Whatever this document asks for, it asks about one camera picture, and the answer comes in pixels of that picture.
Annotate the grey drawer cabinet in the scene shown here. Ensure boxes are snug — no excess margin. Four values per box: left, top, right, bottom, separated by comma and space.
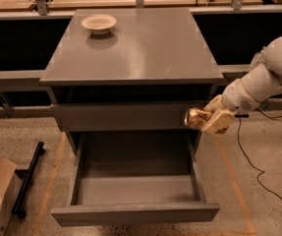
39, 8, 223, 148

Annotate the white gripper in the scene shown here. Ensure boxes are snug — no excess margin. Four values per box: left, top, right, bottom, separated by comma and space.
201, 79, 259, 134

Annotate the clear sanitizer pump bottle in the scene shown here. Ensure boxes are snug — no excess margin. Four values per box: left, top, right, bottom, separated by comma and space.
250, 48, 266, 69

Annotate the orange drink can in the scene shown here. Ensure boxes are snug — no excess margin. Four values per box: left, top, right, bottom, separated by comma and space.
184, 108, 211, 130

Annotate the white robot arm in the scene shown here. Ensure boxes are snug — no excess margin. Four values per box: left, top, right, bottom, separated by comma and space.
201, 36, 282, 134

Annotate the open grey middle drawer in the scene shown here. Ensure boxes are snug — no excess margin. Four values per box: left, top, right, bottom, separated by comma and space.
51, 130, 219, 227

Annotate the grey metal rail frame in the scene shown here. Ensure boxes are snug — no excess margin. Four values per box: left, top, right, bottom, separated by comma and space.
0, 5, 282, 91

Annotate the closed grey top drawer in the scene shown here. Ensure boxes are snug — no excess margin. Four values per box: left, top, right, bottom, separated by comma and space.
51, 102, 203, 132

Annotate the white paper bowl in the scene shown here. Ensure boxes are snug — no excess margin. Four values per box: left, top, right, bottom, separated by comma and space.
82, 14, 117, 35

